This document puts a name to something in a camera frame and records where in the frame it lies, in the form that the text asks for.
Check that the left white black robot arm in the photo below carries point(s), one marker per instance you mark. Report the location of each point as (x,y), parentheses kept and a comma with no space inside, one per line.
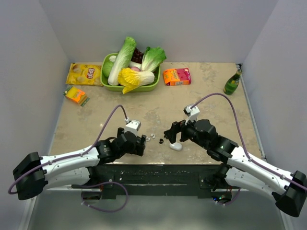
(37,173)

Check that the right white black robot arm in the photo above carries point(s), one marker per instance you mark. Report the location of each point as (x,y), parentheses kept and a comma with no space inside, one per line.
(241,169)

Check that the green napa cabbage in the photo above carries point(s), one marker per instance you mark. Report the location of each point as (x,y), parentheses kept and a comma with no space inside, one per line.
(122,60)

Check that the green plastic basin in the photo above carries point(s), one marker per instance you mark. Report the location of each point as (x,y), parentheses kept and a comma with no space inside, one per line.
(145,88)

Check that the white radish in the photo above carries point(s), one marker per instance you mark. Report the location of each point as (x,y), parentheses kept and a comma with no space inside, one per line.
(133,65)

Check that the dark red grapes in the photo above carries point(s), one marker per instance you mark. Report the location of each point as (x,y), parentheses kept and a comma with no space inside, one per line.
(137,56)

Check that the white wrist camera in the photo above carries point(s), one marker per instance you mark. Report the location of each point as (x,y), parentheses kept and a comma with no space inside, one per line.
(132,126)
(191,113)

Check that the green leaf lettuce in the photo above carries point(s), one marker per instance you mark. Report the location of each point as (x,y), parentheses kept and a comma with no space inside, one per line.
(152,58)

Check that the yellow Lays chips bag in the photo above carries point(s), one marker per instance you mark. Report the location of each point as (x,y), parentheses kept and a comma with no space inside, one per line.
(84,74)

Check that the round green cabbage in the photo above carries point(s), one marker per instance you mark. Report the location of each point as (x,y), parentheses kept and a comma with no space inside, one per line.
(106,68)

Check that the yellow napa cabbage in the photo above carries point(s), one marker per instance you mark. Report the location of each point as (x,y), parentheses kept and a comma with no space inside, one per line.
(131,80)

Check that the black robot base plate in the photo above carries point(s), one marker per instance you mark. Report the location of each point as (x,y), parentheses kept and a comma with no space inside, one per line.
(158,180)

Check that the pink onion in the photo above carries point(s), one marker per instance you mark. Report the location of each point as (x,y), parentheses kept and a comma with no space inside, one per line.
(135,69)

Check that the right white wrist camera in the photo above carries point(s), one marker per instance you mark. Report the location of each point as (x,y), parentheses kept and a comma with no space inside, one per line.
(191,113)

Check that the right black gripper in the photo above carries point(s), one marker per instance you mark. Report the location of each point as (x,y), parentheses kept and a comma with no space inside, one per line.
(177,127)

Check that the orange pink snack box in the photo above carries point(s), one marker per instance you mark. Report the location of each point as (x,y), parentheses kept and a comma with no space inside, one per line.
(176,77)

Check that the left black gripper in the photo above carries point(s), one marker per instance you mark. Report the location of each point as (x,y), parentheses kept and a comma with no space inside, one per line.
(138,149)

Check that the green glass bottle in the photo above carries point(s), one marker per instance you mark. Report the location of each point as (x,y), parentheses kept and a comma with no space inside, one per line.
(233,83)

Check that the orange yellow sponge pack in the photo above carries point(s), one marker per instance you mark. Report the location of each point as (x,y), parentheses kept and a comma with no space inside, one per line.
(76,95)

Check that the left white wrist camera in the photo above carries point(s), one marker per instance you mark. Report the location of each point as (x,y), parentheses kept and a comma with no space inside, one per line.
(132,126)

